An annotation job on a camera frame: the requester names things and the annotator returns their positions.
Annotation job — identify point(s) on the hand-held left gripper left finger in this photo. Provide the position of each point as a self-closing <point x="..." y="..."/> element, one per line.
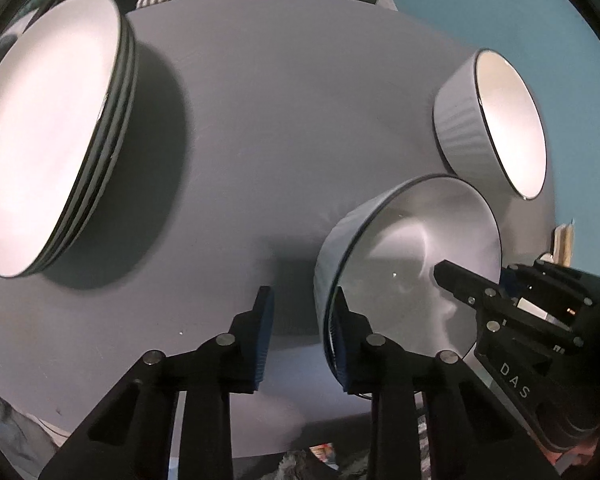
<point x="265" y="340"/>

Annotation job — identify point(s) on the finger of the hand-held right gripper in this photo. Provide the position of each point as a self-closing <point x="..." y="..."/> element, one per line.
<point x="506" y="280"/>
<point x="455" y="280"/>

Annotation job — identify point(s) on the stack of white plates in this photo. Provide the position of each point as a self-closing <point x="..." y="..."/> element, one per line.
<point x="45" y="135"/>

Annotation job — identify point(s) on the wooden board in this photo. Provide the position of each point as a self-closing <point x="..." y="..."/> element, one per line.
<point x="564" y="245"/>

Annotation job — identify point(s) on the grey puffy duvet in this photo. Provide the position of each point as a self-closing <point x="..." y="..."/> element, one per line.
<point x="10" y="420"/>

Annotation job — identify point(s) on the white plate with dark rim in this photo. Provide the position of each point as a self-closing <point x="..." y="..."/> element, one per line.
<point x="133" y="75"/>
<point x="125" y="75"/>

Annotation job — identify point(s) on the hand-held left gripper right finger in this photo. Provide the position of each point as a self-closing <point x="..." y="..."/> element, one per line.
<point x="345" y="355"/>

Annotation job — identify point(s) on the person's right hand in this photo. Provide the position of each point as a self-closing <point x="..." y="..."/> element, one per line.
<point x="575" y="457"/>

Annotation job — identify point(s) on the white ribbed bowl dark rim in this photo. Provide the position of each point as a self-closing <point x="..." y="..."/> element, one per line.
<point x="510" y="120"/>
<point x="405" y="260"/>

